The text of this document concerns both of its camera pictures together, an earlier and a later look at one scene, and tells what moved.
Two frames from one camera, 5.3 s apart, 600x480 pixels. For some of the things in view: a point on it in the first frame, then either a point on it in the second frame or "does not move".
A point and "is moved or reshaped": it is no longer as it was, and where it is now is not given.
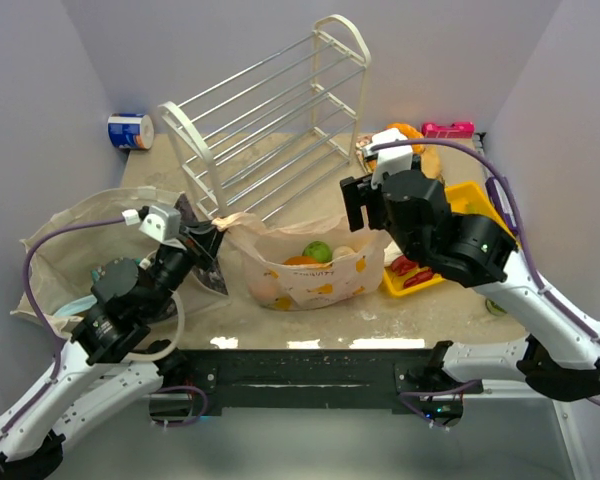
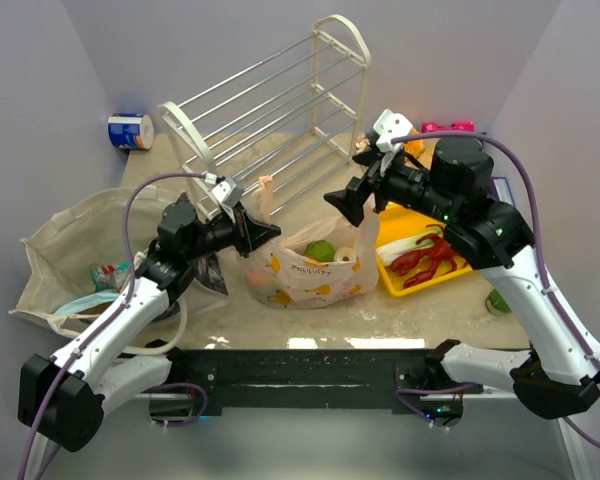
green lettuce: [318, 249] does not move
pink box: [448, 129] does not move
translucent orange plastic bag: [304, 264] is moved or reshaped
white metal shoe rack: [280, 128] does not move
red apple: [264, 293] to [260, 279]
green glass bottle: [494, 308] does not move
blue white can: [130, 130] does not move
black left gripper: [194, 242] to [240, 229]
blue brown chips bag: [76, 306] does not move
